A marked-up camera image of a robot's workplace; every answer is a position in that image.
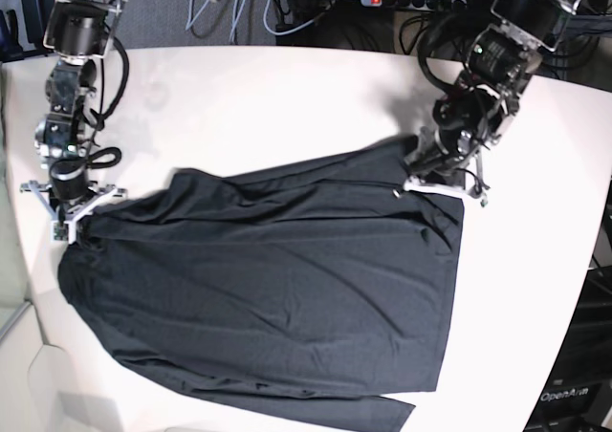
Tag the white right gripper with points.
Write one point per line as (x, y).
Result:
(66, 216)

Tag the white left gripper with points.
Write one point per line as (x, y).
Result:
(464, 183)

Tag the dark grey long-sleeve T-shirt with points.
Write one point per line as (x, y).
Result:
(313, 292)

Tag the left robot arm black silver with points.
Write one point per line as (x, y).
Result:
(475, 111)

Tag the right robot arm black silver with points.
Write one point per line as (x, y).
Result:
(83, 90)

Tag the black OpenArm case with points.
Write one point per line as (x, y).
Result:
(577, 393)

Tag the black equipment on floor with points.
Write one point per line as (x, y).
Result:
(23, 24)

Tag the white power strip red switch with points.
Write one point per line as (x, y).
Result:
(418, 5)

